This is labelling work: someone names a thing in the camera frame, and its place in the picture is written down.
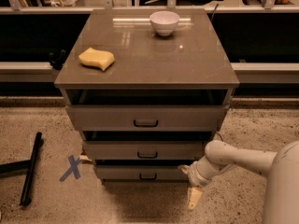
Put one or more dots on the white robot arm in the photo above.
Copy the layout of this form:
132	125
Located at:
281	169

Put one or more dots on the grey bottom drawer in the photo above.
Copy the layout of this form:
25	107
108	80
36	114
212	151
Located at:
140	173

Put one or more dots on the grey drawer cabinet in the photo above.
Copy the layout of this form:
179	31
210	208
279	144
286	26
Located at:
186	68

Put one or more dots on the grey middle drawer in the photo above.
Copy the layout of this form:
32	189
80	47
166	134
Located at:
147	150

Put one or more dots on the black clamp on rail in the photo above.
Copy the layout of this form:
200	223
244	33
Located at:
57	59

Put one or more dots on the white bowl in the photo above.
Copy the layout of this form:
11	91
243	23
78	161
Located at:
164	22

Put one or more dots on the grey top drawer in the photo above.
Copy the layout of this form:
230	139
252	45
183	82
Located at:
146	118

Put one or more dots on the blue tape cross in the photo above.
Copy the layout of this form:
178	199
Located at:
73	169

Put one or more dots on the grey drawer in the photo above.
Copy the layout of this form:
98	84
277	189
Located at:
147	150
140	173
146	118

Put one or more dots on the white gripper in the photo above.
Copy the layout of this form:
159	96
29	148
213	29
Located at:
195	175

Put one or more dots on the black stand leg left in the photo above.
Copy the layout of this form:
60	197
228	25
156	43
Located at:
29	167

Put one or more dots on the yellow sponge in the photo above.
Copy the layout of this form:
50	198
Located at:
97	58

